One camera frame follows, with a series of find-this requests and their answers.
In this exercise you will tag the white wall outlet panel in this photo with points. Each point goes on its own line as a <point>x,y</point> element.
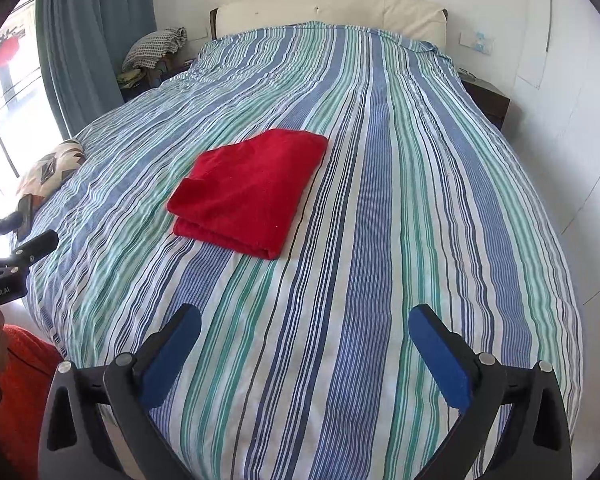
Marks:
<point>477,42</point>

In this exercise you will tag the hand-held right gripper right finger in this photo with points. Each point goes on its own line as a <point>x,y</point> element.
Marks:
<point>437,355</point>

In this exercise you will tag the orange fuzzy garment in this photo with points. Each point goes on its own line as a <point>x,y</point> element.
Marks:
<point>25,400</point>

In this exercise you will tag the red sweater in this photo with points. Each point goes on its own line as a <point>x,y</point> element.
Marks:
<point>250,190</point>

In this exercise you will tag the dark wooden nightstand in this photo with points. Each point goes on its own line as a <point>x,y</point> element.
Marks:
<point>135,92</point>
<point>487,102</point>

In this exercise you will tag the grey-blue curtain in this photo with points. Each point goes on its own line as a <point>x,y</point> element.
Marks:
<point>90,50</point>

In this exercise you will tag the white wardrobe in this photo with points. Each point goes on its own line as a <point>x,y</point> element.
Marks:
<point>580,110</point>

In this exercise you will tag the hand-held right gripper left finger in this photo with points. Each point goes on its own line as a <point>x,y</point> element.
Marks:
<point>172,355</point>

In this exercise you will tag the window with railing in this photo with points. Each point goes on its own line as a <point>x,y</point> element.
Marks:
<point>10,85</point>

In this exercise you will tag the patterned pillow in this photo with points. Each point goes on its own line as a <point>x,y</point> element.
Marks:
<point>50,167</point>

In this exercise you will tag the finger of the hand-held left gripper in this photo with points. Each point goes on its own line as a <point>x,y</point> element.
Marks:
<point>26,215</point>
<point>37,246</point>

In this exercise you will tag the checked cloth pile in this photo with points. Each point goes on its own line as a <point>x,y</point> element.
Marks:
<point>152,47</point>

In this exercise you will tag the striped bedspread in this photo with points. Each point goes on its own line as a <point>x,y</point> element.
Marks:
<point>380,260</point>

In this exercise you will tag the cream padded headboard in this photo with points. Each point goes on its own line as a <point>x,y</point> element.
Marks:
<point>330,10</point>

